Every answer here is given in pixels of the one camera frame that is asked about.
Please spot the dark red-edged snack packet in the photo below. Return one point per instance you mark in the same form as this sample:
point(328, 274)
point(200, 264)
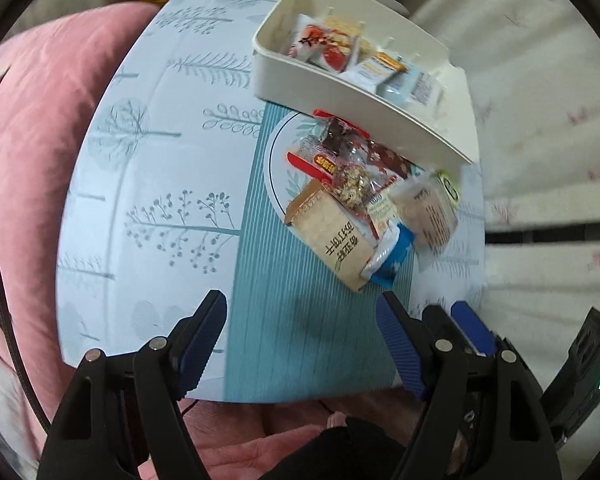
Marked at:
point(340, 135)

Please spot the dark brown snack packet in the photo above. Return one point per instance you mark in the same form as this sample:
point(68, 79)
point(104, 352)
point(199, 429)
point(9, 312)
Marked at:
point(387, 160)

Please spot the small blue snack packet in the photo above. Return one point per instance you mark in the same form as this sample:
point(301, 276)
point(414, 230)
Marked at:
point(392, 255)

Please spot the large light blue snack packet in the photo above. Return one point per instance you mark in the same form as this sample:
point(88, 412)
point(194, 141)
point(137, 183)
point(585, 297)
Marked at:
point(415, 87)

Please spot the clear cracker packet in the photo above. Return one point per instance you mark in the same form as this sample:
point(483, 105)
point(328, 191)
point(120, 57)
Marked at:
point(427, 210)

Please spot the person's right forearm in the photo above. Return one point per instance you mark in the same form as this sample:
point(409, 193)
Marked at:
point(350, 450)

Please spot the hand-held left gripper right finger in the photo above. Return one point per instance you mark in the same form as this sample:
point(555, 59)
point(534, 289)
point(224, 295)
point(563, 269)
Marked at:
point(400, 345)

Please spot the white plastic bin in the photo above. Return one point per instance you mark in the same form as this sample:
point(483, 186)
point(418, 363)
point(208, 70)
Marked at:
point(430, 130)

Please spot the white floral curtain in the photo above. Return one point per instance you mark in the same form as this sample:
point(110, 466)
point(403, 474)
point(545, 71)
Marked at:
point(530, 110)

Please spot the pink blanket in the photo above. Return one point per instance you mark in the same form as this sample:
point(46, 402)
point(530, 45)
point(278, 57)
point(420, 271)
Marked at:
point(30, 135)

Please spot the light blue tree-print tablecloth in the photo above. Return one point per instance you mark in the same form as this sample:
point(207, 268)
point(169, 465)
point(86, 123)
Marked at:
point(155, 185)

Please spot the small white snack packet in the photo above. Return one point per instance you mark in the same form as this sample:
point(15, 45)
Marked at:
point(382, 208)

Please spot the person's pink clothing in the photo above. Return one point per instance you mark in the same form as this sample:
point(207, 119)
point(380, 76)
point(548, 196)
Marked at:
point(260, 445)

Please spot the small red snack packet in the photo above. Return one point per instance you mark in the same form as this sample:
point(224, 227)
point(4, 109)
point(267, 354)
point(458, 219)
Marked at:
point(307, 161)

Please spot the red and white snack packet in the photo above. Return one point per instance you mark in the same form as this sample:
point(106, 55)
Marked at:
point(315, 42)

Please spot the orange snack packet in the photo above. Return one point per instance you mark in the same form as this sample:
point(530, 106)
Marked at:
point(375, 70)

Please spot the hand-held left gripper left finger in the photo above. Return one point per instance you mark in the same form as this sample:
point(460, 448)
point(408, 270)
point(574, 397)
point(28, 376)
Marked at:
point(200, 345)

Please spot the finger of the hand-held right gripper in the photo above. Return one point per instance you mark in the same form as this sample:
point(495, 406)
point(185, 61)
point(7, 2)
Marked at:
point(472, 326)
point(439, 321)

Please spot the small green snack packet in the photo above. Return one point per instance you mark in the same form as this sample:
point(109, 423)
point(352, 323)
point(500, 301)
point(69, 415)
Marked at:
point(450, 187)

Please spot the brown kraft cracker packet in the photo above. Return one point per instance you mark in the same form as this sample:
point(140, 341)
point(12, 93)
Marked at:
point(330, 235)

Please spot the clear rice crisp packet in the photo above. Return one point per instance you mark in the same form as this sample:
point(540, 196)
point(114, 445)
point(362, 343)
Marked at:
point(364, 47)
point(337, 24)

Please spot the clear granola packet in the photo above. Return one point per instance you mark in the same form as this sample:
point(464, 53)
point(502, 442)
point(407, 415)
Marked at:
point(352, 187)

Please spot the teal striped placemat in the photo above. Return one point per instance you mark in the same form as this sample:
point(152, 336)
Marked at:
point(280, 320)

